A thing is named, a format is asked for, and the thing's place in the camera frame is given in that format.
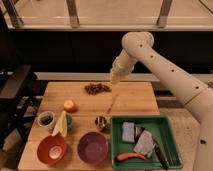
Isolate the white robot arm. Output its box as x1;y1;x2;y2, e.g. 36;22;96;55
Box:
110;32;213;171

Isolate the purple bowl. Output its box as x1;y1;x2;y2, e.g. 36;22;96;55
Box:
77;132;109;164

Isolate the orange bowl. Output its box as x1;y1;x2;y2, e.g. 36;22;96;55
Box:
37;134;67;165

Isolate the small metal cup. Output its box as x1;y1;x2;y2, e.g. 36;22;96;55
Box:
95;116;108;132

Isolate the blue grey sponge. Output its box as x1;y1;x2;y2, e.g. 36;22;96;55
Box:
122;122;135;143

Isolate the orange fruit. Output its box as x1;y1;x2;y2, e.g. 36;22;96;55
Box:
63;100;77;113

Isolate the green plastic tray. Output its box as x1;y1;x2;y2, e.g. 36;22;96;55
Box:
110;115;183;171

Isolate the grey crumpled cloth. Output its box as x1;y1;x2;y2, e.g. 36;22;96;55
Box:
134;130;155;158

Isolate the orange carrot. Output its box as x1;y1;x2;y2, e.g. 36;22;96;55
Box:
115;152;146;161

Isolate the white cup with dark contents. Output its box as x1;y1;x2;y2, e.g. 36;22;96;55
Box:
37;111;55;131

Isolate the dark chair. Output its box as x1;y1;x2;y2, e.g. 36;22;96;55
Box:
0;65;36;149

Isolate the black handled knife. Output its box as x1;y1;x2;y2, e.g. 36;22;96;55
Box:
153;139;169;170

